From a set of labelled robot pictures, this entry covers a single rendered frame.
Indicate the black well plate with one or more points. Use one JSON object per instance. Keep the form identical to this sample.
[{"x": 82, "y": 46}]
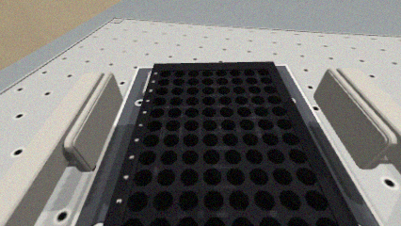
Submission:
[{"x": 234, "y": 120}]

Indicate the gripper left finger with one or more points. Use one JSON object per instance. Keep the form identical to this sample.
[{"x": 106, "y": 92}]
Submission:
[{"x": 73, "y": 136}]

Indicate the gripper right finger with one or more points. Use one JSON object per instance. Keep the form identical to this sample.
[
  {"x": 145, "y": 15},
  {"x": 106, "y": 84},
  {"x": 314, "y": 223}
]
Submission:
[{"x": 363, "y": 116}]

